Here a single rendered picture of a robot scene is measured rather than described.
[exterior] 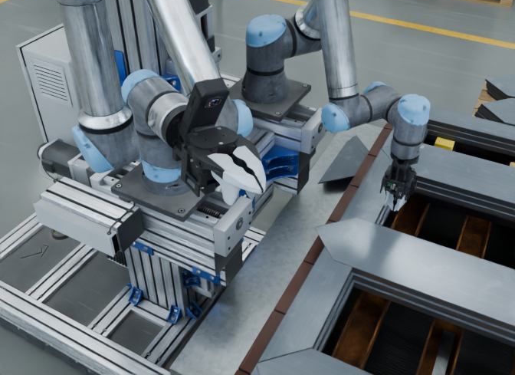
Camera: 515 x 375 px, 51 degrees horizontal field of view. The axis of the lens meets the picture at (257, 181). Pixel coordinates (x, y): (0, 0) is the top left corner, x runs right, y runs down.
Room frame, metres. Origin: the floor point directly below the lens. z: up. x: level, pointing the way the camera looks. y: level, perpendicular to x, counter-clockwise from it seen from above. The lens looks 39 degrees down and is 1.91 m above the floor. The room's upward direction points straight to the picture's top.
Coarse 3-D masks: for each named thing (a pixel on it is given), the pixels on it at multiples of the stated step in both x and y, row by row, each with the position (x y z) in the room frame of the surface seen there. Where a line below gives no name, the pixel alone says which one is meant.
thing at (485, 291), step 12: (480, 264) 0.94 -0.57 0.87; (492, 264) 0.94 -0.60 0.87; (480, 276) 0.90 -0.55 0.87; (492, 276) 0.90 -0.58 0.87; (504, 276) 0.90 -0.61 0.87; (468, 288) 0.86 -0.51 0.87; (480, 288) 0.86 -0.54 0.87; (492, 288) 0.86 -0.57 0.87; (468, 300) 0.83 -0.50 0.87; (480, 300) 0.83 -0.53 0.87; (492, 300) 0.83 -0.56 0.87; (480, 312) 0.79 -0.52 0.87; (492, 312) 0.79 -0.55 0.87
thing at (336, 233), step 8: (336, 224) 1.09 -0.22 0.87; (344, 224) 1.09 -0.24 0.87; (352, 224) 1.09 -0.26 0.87; (328, 232) 1.06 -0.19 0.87; (336, 232) 1.06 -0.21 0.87; (344, 232) 1.06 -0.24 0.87; (328, 240) 1.03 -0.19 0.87; (336, 240) 1.03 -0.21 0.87; (344, 240) 1.03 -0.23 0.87; (328, 248) 1.00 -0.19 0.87; (336, 248) 1.00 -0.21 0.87
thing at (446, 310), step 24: (432, 120) 1.62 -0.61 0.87; (480, 144) 1.53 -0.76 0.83; (504, 144) 1.50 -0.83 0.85; (432, 192) 1.27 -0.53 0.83; (456, 192) 1.24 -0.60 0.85; (384, 216) 1.16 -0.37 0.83; (504, 216) 1.17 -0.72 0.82; (360, 288) 0.91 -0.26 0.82; (384, 288) 0.89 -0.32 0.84; (408, 288) 0.87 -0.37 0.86; (336, 312) 0.82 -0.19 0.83; (432, 312) 0.82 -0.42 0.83; (456, 312) 0.81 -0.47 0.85; (504, 336) 0.75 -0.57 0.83
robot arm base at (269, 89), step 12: (252, 72) 1.48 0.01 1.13; (264, 72) 1.46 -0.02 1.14; (276, 72) 1.47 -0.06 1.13; (252, 84) 1.47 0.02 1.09; (264, 84) 1.46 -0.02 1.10; (276, 84) 1.46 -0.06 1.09; (288, 84) 1.51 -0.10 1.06; (252, 96) 1.45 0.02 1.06; (264, 96) 1.45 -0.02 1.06; (276, 96) 1.45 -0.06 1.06
